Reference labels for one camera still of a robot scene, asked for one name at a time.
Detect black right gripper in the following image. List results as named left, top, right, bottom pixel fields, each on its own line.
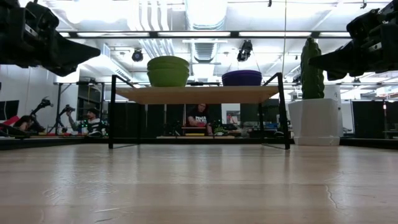
left=308, top=21, right=398, bottom=82

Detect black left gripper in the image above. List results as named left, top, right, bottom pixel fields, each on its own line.
left=0, top=0, right=102, bottom=77

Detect white plant pot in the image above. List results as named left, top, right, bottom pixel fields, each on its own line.
left=288, top=98, right=341, bottom=146

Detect black background partition panel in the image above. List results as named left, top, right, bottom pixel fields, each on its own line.
left=351, top=100, right=384, bottom=139

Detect person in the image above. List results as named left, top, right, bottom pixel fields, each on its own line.
left=185, top=103, right=215, bottom=136
left=12, top=114, right=35, bottom=131
left=67, top=107, right=108, bottom=137

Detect black background monitor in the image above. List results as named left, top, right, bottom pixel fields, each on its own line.
left=0, top=100, right=20, bottom=121

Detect black tilted ceiling spotlight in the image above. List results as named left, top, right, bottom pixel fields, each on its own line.
left=236, top=39, right=254, bottom=62

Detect black overhead light bar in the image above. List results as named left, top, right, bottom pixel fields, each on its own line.
left=57, top=30, right=354, bottom=39

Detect wooden shelf black metal legs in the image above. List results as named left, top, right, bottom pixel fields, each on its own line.
left=108, top=72, right=291, bottom=151

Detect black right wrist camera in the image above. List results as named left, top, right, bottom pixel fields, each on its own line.
left=346, top=8, right=382, bottom=40

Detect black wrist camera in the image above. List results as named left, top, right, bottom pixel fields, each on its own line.
left=346, top=8, right=382, bottom=40
left=25, top=1, right=60, bottom=32

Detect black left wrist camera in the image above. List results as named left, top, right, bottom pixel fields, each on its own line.
left=25, top=1, right=60, bottom=32

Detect thin vertical cable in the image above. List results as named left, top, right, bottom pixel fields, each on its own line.
left=281, top=0, right=287, bottom=75

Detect black metal rig frame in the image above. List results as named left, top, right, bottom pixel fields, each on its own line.
left=0, top=136, right=398, bottom=151

